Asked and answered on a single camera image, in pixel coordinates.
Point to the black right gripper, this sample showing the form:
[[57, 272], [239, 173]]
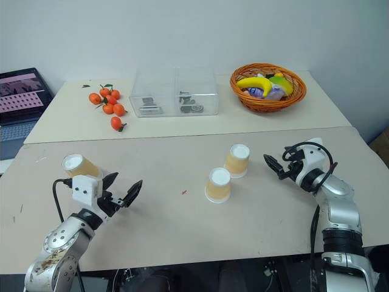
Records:
[[293, 171]]

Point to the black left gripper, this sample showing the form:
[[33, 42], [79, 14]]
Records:
[[110, 205]]

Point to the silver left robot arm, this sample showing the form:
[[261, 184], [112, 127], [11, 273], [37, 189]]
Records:
[[60, 240]]

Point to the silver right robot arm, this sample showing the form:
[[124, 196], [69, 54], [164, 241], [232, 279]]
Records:
[[340, 213]]

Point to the tan paper cup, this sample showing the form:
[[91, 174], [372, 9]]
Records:
[[218, 188], [85, 166], [237, 161]]

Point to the orange wicker basket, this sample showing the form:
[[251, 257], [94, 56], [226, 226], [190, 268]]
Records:
[[267, 105]]

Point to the small orange tangerine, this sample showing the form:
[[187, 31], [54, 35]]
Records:
[[115, 123], [108, 109], [110, 99], [119, 109]]

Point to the purple white snack packet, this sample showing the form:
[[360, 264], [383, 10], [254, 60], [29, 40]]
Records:
[[258, 92]]

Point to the green yellow toy mango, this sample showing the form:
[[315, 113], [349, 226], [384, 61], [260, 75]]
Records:
[[284, 83]]

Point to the dark metal parts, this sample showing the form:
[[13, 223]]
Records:
[[149, 106], [190, 105]]

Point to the yellow toy banana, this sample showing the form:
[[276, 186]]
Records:
[[258, 82]]

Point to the brown cardboard box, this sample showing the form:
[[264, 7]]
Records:
[[381, 146]]

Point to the small green leaf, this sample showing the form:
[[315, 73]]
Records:
[[86, 86]]

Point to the clear plastic storage box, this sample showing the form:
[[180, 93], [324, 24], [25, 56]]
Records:
[[174, 88]]

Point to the open grey laptop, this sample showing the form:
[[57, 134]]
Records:
[[21, 100]]

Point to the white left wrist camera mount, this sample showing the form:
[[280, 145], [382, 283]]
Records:
[[86, 190]]

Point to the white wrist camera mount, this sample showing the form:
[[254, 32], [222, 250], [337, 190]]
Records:
[[86, 190], [313, 158]]

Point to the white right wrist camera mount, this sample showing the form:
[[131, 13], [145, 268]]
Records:
[[313, 158]]

